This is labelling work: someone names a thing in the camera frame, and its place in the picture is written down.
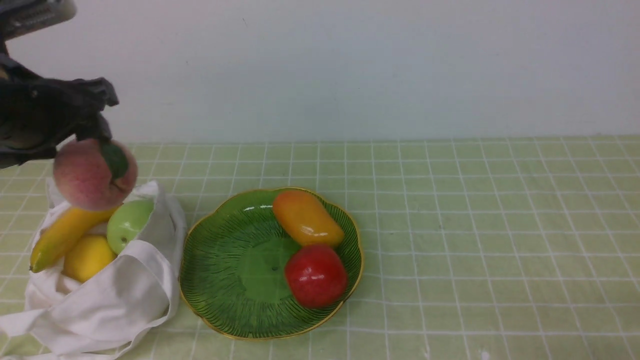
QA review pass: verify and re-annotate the yellow banana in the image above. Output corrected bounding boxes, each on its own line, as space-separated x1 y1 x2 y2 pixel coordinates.
29 205 119 274

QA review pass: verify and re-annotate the orange yellow mango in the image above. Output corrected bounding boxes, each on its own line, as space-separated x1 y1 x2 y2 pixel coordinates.
272 189 345 248

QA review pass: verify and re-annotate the white cloth bag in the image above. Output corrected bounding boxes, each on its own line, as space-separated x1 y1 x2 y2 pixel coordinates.
0 180 188 360

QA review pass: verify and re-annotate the green apple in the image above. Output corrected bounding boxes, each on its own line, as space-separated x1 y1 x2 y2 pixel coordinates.
106 199 154 255

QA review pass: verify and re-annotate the yellow lemon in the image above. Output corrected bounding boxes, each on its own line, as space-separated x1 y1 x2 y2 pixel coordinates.
61 234 117 283

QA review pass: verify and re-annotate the pink peach with leaf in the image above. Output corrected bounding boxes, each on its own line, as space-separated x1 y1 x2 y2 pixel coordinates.
52 139 138 211

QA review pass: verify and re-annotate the red apple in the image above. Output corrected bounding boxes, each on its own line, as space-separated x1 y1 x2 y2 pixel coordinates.
284 243 348 309

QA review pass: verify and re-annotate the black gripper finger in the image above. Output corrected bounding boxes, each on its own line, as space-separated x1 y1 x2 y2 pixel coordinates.
75 114 112 142

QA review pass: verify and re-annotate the green leaf-shaped plate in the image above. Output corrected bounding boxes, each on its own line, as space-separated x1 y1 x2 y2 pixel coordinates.
178 187 365 342

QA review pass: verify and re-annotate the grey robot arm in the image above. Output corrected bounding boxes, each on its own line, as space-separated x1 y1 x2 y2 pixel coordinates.
0 0 120 169

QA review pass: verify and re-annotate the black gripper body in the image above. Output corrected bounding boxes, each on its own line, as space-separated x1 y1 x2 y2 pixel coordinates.
0 54 120 169

